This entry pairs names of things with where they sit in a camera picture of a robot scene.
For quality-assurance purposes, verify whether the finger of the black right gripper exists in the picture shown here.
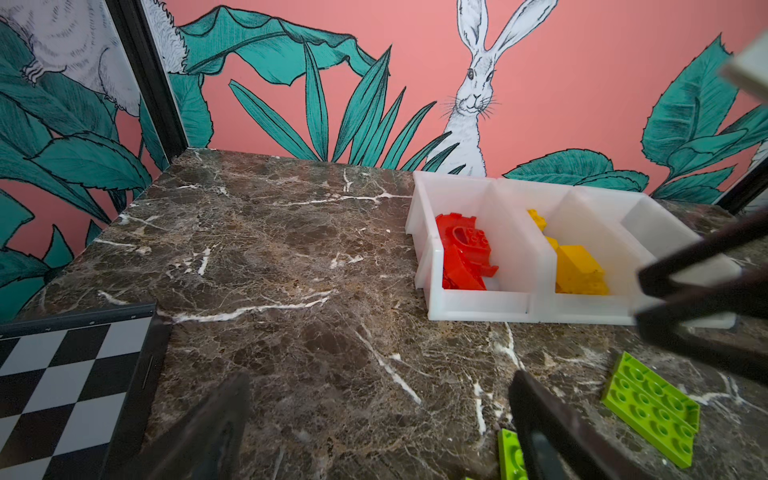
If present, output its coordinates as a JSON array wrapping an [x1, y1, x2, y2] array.
[[638, 207, 767, 299], [635, 272, 767, 386]]

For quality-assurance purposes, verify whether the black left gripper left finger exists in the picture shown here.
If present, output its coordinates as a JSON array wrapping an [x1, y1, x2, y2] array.
[[113, 372, 250, 479]]

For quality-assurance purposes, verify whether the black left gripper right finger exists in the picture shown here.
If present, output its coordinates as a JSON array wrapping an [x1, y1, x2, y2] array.
[[508, 370, 651, 479]]

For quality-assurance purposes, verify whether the green lego brick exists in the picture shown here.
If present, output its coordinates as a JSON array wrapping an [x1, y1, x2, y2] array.
[[497, 429, 528, 480]]

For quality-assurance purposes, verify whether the yellow lego small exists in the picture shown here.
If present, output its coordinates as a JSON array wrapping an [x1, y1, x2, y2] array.
[[555, 245, 610, 296], [528, 209, 547, 231]]

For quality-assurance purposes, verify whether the large green lego plate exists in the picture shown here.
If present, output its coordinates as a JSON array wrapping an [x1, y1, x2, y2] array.
[[602, 352, 700, 469]]

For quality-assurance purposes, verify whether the red arch lego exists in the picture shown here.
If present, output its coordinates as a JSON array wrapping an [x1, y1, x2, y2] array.
[[436, 213, 499, 291]]

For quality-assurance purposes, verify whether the white right bin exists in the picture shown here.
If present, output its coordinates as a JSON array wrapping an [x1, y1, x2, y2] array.
[[575, 185, 743, 330]]

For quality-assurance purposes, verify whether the white bin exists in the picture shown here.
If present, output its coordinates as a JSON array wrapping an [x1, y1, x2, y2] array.
[[575, 185, 743, 330], [406, 171, 556, 323], [494, 179, 631, 326]]

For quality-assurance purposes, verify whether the white middle bin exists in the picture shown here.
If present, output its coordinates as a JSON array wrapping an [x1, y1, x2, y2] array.
[[494, 179, 631, 326]]

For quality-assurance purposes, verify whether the white left bin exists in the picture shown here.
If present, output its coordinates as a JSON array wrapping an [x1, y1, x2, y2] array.
[[406, 171, 556, 323]]

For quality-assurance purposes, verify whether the black white checkerboard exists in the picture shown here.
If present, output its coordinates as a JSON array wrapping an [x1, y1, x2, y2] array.
[[1, 303, 171, 479]]

